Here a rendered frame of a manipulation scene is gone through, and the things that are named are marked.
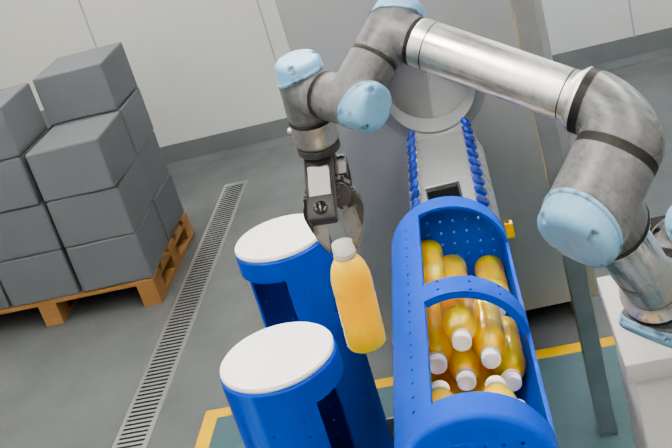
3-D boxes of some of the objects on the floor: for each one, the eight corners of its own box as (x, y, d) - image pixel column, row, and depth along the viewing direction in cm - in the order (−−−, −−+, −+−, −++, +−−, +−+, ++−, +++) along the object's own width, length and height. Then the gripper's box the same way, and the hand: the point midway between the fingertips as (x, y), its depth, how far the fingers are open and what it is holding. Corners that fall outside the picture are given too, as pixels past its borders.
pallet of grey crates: (194, 232, 589) (123, 40, 543) (162, 302, 516) (78, 87, 471) (8, 273, 610) (-75, 91, 564) (-48, 346, 537) (-148, 144, 492)
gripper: (351, 119, 167) (375, 222, 179) (283, 132, 168) (312, 233, 180) (352, 146, 160) (377, 251, 172) (282, 159, 161) (311, 263, 173)
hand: (342, 246), depth 173 cm, fingers closed on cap, 4 cm apart
